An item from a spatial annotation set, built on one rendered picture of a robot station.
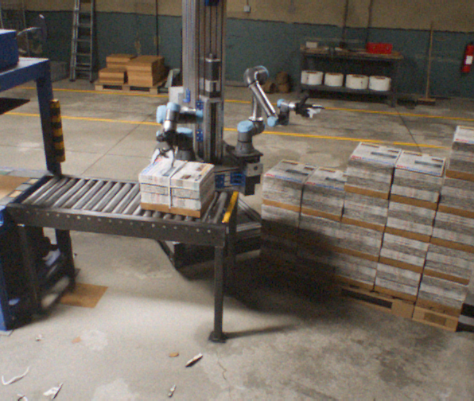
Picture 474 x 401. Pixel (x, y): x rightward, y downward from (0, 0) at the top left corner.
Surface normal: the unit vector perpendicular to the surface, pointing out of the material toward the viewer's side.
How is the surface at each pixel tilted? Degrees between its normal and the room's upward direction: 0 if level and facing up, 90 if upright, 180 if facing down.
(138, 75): 90
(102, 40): 90
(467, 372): 0
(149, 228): 90
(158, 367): 0
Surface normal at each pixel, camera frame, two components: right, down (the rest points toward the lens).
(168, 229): -0.14, 0.40
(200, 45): 0.45, 0.38
